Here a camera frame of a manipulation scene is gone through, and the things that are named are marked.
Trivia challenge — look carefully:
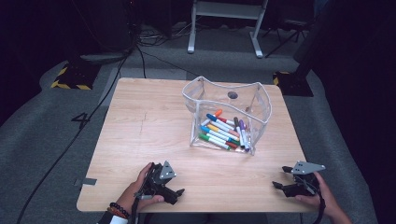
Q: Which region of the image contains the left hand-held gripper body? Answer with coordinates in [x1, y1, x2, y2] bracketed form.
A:
[134, 160, 177, 205]

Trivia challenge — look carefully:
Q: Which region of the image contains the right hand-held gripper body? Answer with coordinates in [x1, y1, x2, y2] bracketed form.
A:
[283, 161, 327, 198]

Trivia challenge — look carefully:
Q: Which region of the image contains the purple marker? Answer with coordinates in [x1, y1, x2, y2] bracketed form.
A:
[238, 119, 251, 153]

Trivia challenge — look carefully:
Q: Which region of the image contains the brown marker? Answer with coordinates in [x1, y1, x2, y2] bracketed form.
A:
[219, 140, 238, 150]

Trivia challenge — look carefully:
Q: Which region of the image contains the black marker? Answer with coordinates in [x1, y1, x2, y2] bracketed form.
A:
[233, 116, 246, 149]

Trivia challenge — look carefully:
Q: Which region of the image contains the light blue marker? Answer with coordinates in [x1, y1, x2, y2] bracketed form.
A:
[200, 125, 241, 143]

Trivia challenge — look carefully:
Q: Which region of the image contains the yellow marker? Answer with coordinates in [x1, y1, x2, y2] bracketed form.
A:
[206, 123, 234, 137]

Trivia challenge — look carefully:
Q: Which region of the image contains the red marker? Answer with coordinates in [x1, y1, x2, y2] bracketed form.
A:
[217, 116, 236, 126]

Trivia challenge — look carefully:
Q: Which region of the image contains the dark blue marker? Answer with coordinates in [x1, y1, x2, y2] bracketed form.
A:
[205, 113, 235, 131]

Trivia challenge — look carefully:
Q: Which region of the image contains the clear plastic pouch white trim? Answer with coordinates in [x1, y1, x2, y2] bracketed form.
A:
[181, 76, 274, 156]

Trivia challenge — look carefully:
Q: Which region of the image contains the orange marker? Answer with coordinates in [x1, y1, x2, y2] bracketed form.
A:
[201, 108, 224, 127]

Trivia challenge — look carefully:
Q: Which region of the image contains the person's left hand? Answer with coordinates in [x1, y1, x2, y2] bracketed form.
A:
[116, 161, 165, 216]

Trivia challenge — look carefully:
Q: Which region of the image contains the person's right hand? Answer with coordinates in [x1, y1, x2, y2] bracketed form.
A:
[294, 172, 337, 219]

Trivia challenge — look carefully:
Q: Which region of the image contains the grey tape piece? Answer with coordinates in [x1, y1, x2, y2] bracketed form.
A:
[74, 177, 98, 188]

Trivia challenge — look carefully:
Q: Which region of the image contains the black yellow-striped stand base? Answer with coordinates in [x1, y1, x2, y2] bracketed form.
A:
[273, 70, 315, 97]
[50, 62, 102, 91]

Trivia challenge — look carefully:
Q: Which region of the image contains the black tripod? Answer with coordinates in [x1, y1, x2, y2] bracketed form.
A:
[264, 19, 312, 59]

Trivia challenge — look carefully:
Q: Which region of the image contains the white metal stand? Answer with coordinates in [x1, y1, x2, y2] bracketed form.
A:
[187, 0, 269, 59]

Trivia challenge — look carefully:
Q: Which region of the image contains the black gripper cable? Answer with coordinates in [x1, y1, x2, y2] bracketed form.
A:
[130, 195, 142, 224]
[311, 186, 327, 224]

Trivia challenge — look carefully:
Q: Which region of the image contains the black beaded bracelet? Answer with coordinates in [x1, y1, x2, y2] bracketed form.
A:
[109, 202, 131, 219]

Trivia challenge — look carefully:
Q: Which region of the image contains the brown beaded bracelet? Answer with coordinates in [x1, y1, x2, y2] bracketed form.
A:
[106, 205, 127, 221]

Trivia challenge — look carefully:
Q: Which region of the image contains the black floor cable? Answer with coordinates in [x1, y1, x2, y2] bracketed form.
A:
[135, 43, 148, 79]
[15, 50, 134, 224]
[139, 49, 201, 77]

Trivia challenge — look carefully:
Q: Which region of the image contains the bundle of cables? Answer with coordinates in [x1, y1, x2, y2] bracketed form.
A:
[136, 21, 194, 48]

